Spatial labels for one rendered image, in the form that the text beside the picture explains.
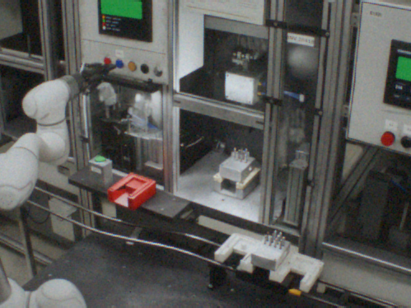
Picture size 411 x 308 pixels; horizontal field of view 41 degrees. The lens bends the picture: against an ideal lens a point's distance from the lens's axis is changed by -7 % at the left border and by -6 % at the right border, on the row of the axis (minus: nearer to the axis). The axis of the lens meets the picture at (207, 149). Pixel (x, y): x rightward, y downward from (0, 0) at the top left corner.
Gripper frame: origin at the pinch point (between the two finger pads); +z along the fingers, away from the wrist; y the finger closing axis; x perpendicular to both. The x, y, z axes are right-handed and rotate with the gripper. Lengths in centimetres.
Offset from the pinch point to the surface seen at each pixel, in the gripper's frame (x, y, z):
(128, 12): -6.3, 21.2, 5.3
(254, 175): -49, -45, 29
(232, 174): -43, -42, 20
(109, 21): 2.8, 16.6, 5.3
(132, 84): -8.9, -5.9, 3.3
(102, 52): 8.7, 2.8, 7.5
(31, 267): 46, -106, -16
